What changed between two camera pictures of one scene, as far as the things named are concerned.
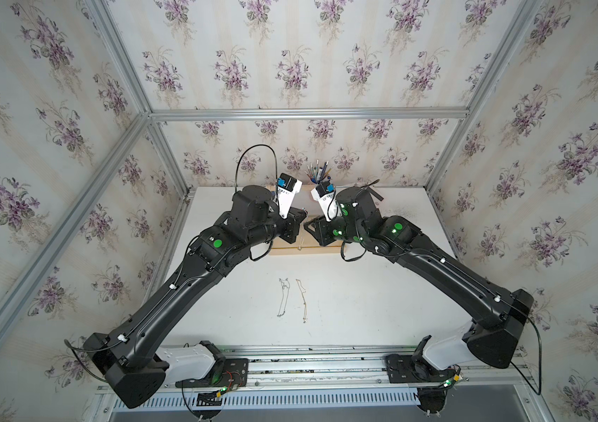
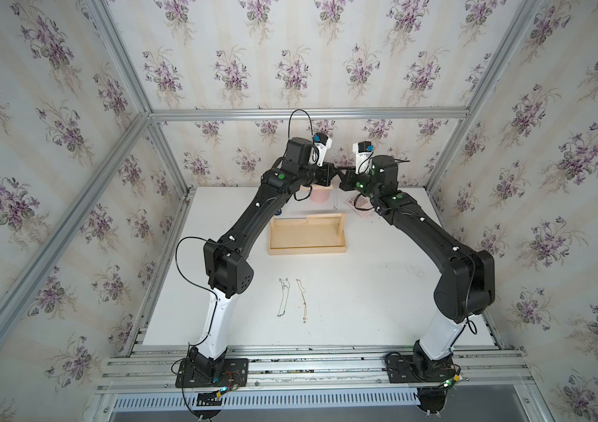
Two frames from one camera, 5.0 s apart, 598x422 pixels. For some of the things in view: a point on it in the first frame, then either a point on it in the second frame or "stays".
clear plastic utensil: [285, 285] stays
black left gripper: [293, 221] to [326, 176]
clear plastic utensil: [303, 301] stays
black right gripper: [321, 233] to [348, 179]
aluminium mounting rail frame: [350, 377] stays
